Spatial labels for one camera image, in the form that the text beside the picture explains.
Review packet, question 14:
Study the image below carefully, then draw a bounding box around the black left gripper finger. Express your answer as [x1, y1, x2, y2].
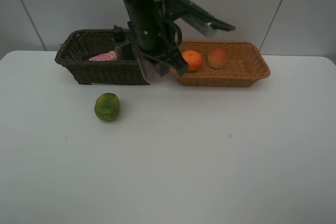
[168, 48, 189, 76]

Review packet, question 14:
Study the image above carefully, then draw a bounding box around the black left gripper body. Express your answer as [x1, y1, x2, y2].
[123, 0, 181, 61]

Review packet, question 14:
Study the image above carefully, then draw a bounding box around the orange mandarin fruit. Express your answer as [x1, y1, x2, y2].
[182, 50, 203, 73]

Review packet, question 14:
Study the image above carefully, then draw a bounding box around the translucent purple plastic cup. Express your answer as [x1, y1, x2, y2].
[134, 47, 174, 84]

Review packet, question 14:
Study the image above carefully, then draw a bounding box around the dark green pump bottle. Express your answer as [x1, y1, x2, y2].
[112, 25, 136, 61]

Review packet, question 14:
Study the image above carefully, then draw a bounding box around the red yellow peach fruit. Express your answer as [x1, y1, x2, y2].
[207, 48, 228, 69]

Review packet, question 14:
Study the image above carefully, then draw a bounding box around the pink lotion bottle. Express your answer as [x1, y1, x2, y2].
[89, 50, 118, 62]

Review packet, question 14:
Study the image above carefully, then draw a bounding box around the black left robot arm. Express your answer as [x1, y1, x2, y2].
[123, 0, 188, 76]

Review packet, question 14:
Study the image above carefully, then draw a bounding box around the light orange wicker basket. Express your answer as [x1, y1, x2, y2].
[170, 40, 270, 87]

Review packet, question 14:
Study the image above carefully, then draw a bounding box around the dark brown wicker basket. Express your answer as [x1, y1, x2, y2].
[55, 29, 148, 86]

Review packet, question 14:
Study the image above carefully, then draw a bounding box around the green lime fruit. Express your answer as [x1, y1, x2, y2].
[94, 93, 120, 122]

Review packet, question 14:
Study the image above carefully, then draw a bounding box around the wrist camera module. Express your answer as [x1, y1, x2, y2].
[165, 0, 236, 37]

